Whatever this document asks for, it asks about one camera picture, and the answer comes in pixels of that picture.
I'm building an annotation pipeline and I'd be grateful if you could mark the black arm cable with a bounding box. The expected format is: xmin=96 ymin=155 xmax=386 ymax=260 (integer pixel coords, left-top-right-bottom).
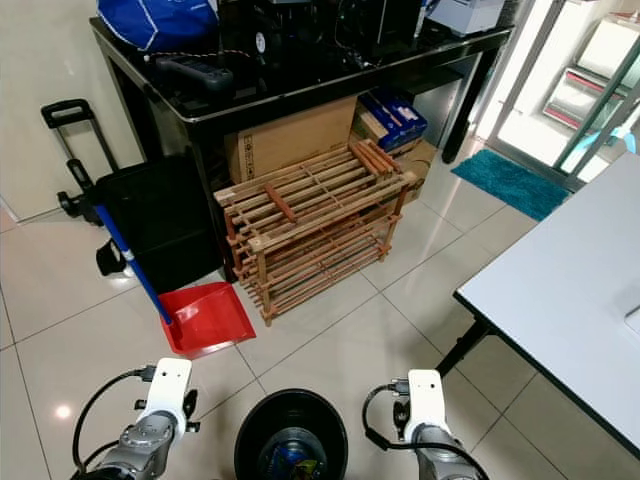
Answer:
xmin=71 ymin=365 xmax=157 ymax=480
xmin=362 ymin=378 xmax=497 ymax=480

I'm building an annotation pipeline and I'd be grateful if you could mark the black box device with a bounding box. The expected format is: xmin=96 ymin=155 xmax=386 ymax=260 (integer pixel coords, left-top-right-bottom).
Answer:
xmin=335 ymin=0 xmax=427 ymax=54

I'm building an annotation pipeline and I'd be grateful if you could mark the black luggage trolley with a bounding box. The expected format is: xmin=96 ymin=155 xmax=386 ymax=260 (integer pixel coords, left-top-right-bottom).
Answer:
xmin=42 ymin=99 xmax=222 ymax=297

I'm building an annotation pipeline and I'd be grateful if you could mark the black electronics with fan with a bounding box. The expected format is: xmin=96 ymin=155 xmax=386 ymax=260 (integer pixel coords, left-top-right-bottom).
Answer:
xmin=220 ymin=0 xmax=337 ymax=67

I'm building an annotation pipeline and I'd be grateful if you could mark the blue yellow trash wrapper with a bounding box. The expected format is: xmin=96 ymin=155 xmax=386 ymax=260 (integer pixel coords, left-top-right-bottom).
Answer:
xmin=265 ymin=430 xmax=326 ymax=480

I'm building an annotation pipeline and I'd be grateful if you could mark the wooden slatted shoe rack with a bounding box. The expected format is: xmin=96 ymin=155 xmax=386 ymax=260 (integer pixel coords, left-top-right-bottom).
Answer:
xmin=215 ymin=140 xmax=420 ymax=328

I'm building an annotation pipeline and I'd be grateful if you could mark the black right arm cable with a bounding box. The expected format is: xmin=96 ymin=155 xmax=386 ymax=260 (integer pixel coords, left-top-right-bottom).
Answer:
xmin=362 ymin=378 xmax=497 ymax=480

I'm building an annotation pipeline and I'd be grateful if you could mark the blue printed package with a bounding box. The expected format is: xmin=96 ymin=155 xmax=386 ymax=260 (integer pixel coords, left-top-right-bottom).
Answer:
xmin=354 ymin=90 xmax=429 ymax=151

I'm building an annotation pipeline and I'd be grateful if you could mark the red dustpan with blue handle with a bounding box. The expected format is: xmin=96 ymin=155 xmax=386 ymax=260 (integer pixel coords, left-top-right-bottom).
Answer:
xmin=95 ymin=204 xmax=258 ymax=359

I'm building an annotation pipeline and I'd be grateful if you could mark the white outdoor shelf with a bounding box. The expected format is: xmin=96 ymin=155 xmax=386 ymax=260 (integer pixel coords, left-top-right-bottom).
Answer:
xmin=548 ymin=14 xmax=640 ymax=133

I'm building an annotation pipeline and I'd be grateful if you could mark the white grey box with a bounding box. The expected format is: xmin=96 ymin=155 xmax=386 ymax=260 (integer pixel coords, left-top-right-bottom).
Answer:
xmin=422 ymin=0 xmax=507 ymax=38

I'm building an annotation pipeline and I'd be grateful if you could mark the large brown cardboard box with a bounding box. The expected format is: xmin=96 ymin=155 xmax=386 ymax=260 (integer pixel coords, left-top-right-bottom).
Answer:
xmin=225 ymin=96 xmax=359 ymax=186

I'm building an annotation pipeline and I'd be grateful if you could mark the small brown cardboard box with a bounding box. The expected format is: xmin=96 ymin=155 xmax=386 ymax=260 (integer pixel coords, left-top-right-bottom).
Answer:
xmin=395 ymin=138 xmax=440 ymax=197

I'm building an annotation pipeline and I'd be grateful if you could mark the grey metal door frame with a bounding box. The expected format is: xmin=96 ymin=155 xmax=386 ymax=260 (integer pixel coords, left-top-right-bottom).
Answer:
xmin=470 ymin=0 xmax=640 ymax=191

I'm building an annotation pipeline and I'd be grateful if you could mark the black glossy desk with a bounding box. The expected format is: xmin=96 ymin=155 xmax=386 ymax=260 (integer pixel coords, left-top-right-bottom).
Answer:
xmin=90 ymin=18 xmax=514 ymax=287

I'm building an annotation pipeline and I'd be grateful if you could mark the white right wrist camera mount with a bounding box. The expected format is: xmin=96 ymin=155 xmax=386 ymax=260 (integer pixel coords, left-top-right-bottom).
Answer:
xmin=402 ymin=369 xmax=450 ymax=442

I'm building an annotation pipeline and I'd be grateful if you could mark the black power strip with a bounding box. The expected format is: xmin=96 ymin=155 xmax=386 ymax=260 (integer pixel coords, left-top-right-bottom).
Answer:
xmin=155 ymin=55 xmax=242 ymax=98

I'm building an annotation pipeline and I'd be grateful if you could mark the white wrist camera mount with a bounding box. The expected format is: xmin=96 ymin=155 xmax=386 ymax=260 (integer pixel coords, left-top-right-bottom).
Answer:
xmin=145 ymin=357 xmax=195 ymax=437
xmin=402 ymin=369 xmax=450 ymax=442

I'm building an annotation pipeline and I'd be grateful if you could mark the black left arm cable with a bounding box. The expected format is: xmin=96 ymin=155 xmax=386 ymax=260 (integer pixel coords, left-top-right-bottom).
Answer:
xmin=71 ymin=365 xmax=157 ymax=480

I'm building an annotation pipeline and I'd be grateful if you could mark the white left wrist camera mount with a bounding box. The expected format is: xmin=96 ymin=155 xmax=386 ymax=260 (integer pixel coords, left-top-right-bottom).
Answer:
xmin=145 ymin=357 xmax=195 ymax=437

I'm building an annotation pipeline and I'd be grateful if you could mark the white folding table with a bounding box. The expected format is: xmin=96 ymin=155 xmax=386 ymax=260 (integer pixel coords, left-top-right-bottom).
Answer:
xmin=436 ymin=150 xmax=640 ymax=461

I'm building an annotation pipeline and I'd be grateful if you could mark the blue fabric bag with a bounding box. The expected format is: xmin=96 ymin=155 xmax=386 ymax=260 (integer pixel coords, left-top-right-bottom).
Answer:
xmin=97 ymin=0 xmax=220 ymax=54

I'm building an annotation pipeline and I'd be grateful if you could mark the black round rubbish bin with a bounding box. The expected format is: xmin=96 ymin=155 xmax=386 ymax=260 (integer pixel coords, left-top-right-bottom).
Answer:
xmin=234 ymin=388 xmax=350 ymax=480

